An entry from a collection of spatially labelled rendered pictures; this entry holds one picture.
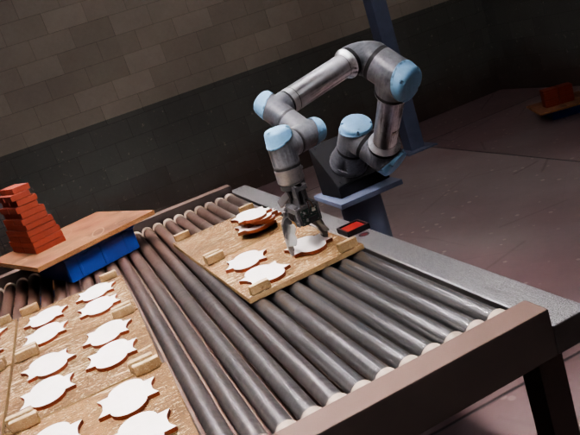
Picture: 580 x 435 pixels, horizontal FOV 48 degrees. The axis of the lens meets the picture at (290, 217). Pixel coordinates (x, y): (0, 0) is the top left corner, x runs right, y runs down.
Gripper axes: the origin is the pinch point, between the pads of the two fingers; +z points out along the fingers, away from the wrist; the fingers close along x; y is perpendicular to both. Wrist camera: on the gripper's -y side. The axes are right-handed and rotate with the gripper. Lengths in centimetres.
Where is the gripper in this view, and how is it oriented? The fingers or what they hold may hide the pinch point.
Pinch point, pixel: (308, 245)
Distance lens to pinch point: 184.5
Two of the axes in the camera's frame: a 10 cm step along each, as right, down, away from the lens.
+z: 2.8, 9.0, 3.3
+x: 8.6, -3.9, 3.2
